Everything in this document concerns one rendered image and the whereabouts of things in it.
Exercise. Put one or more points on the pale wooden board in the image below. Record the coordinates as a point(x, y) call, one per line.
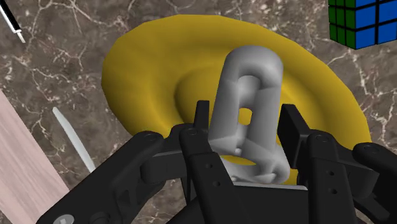
point(21, 173)

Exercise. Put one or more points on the yellow plate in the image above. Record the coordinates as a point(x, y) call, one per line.
point(161, 77)

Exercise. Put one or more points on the colourful puzzle cube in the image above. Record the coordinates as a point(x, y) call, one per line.
point(363, 21)

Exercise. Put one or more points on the black and white pen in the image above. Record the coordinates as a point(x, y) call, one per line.
point(11, 20)

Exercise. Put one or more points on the white curved stick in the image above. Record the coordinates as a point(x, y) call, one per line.
point(73, 139)

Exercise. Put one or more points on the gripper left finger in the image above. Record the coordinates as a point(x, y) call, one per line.
point(204, 173)

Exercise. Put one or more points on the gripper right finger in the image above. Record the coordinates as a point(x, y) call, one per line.
point(325, 167)

